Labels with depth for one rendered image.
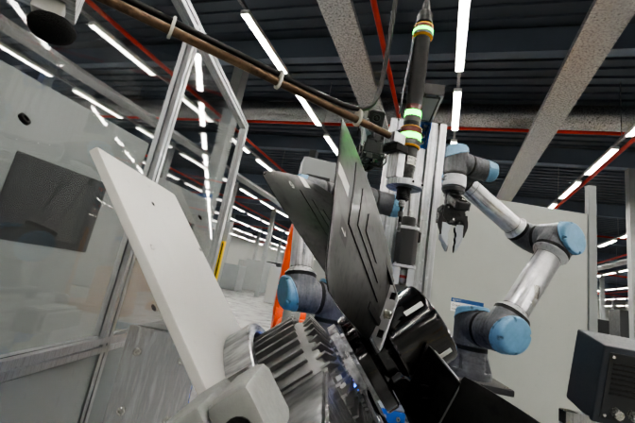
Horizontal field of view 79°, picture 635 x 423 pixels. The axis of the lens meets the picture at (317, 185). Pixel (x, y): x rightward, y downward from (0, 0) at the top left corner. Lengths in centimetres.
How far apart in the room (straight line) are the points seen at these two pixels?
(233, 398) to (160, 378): 27
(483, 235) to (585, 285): 68
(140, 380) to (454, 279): 225
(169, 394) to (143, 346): 7
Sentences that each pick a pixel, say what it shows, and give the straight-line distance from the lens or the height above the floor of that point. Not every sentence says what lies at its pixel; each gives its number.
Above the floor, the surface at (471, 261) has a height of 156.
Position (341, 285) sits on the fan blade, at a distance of 35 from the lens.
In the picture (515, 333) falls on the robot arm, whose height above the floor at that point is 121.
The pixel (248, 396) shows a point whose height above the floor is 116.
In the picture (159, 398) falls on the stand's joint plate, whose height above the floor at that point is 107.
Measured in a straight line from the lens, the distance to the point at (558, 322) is 290.
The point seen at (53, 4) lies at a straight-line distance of 57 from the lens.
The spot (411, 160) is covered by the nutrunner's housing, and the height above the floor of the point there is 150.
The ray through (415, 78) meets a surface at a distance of 84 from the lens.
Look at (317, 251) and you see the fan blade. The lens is 64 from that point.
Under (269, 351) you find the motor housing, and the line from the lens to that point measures 58.
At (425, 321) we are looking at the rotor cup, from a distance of 58.
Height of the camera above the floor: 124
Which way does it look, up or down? 15 degrees up
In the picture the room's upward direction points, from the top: 10 degrees clockwise
